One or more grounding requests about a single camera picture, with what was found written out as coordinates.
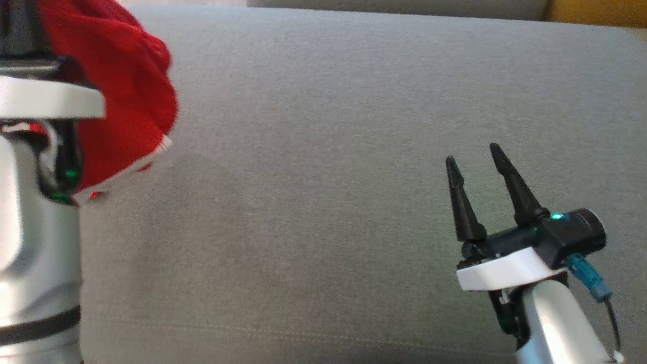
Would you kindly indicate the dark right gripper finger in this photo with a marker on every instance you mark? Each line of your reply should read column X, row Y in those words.
column 462, row 207
column 515, row 189

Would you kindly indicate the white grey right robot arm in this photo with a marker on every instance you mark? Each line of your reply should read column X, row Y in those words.
column 553, row 328

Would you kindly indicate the grey sofa seat cushion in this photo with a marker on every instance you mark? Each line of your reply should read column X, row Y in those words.
column 323, row 177

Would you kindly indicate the grey sofa backrest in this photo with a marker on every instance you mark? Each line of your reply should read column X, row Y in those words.
column 404, row 7

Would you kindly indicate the yellow cushion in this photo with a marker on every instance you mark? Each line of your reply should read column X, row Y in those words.
column 596, row 10

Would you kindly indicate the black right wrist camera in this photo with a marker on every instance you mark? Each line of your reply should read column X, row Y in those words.
column 571, row 235

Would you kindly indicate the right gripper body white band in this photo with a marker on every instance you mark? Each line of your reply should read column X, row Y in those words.
column 505, row 268

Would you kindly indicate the red shorts with white band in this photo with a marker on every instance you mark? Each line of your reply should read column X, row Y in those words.
column 116, row 76

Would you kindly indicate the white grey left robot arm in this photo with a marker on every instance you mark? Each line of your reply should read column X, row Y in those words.
column 35, row 253

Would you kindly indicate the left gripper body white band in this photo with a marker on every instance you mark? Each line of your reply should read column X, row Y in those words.
column 50, row 98

